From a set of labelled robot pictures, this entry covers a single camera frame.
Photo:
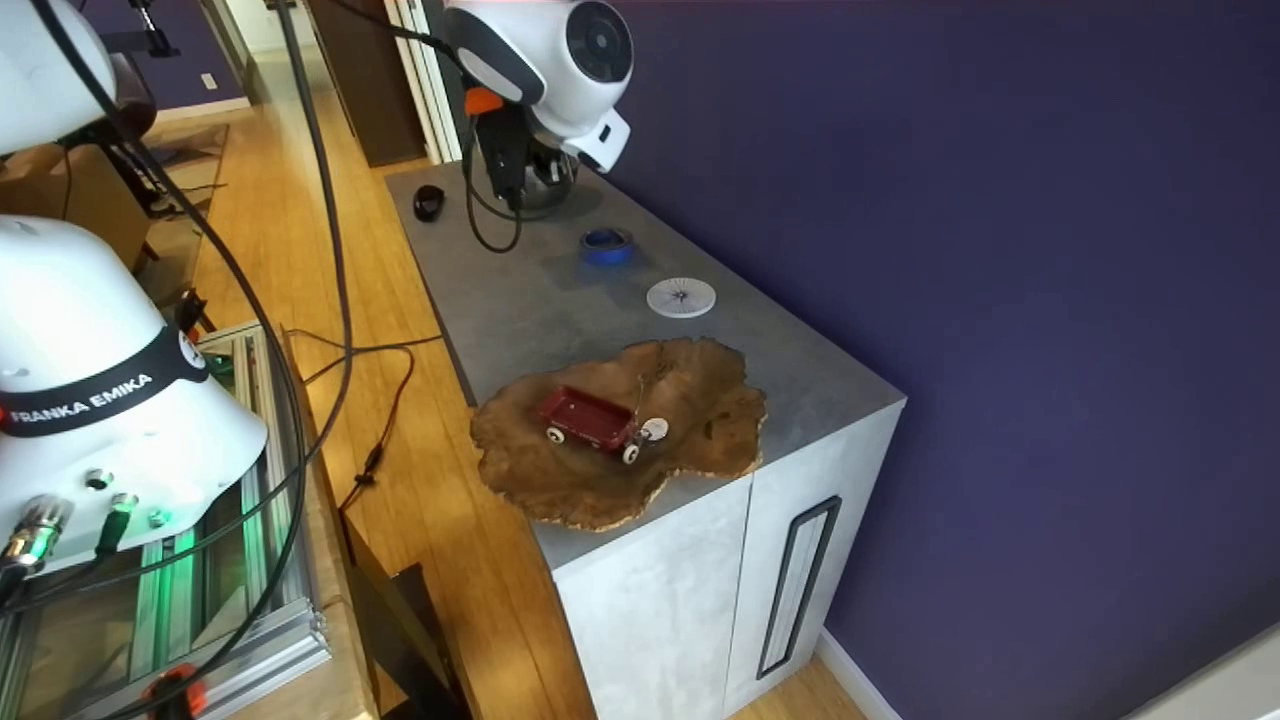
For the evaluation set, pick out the aluminium robot stand frame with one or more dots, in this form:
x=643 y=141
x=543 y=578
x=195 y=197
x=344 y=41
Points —
x=286 y=625

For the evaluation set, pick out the white round coaster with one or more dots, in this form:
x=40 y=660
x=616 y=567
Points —
x=680 y=299

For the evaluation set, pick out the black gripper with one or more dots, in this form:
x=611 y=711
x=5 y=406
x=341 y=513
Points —
x=506 y=137

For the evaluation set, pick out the silver keys with round tags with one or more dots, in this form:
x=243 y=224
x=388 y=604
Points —
x=653 y=429

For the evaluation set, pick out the red round knob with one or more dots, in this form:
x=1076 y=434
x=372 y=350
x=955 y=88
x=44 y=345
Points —
x=180 y=699

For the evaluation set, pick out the brown wooden burl tray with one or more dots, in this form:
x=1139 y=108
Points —
x=693 y=401

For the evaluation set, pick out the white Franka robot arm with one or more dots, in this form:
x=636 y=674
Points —
x=81 y=332

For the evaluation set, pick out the grey concrete-look cabinet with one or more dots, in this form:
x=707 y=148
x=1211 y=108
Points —
x=664 y=612

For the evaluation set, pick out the dark brown wooden door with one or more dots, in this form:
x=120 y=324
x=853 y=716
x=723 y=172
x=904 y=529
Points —
x=361 y=93

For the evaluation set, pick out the dark chair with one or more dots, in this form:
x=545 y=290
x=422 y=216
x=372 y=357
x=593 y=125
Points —
x=133 y=120

